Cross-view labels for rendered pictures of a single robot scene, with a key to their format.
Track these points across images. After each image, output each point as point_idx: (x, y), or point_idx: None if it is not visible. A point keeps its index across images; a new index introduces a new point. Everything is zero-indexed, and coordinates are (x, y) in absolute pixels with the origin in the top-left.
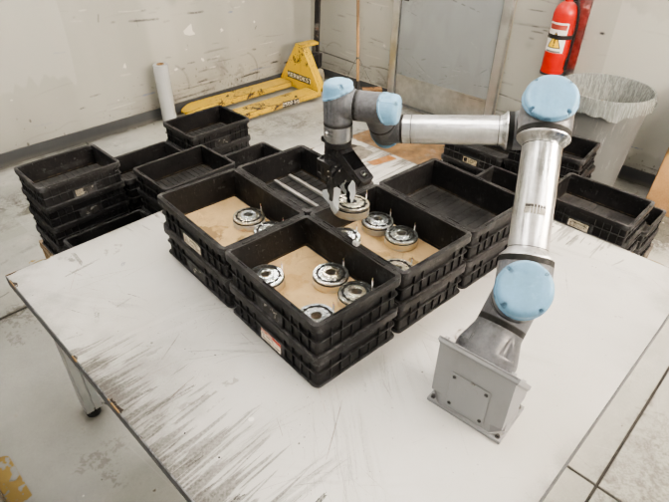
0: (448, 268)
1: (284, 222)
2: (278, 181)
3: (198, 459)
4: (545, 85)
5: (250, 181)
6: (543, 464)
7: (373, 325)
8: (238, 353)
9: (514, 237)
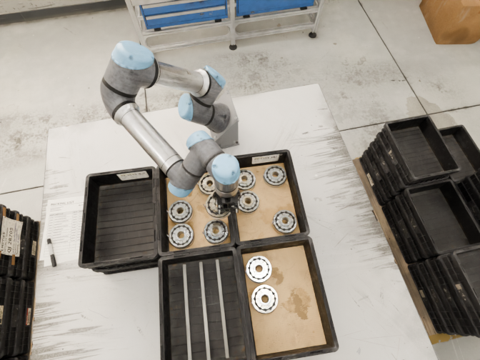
0: None
1: (257, 243)
2: (208, 353)
3: (343, 169)
4: (133, 51)
5: (251, 326)
6: None
7: None
8: (307, 214)
9: (200, 81)
